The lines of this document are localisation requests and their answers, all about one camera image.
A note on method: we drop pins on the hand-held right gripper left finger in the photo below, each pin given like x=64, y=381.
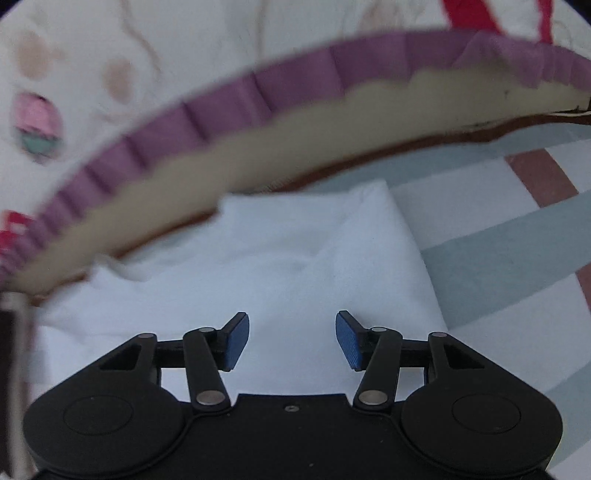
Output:
x=238, y=341

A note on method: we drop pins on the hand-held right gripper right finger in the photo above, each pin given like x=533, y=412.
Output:
x=348, y=341

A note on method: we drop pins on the white sweatshirt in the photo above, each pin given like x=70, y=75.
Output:
x=277, y=267

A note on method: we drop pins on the checkered floor mat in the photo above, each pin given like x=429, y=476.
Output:
x=485, y=244

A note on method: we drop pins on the cream folded garment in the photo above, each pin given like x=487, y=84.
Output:
x=22, y=392

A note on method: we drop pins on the beige bed mattress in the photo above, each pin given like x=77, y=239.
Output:
x=323, y=120

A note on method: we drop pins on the dark brown folded garment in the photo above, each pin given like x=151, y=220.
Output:
x=5, y=360

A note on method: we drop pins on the bear print blanket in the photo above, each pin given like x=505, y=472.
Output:
x=231, y=37

